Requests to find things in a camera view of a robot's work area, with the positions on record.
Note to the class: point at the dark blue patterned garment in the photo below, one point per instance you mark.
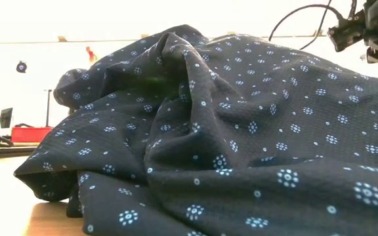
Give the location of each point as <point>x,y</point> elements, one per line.
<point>241,131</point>

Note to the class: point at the small red storage bin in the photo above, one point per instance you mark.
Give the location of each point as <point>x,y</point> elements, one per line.
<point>29,134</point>

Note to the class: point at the black ceiling spotlight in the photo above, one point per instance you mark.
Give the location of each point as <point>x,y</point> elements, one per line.
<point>21,67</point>

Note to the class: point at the black background monitor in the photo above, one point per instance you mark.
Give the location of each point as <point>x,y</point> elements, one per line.
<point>6,117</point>

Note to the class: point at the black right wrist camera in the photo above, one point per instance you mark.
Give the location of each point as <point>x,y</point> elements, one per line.
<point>346,32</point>

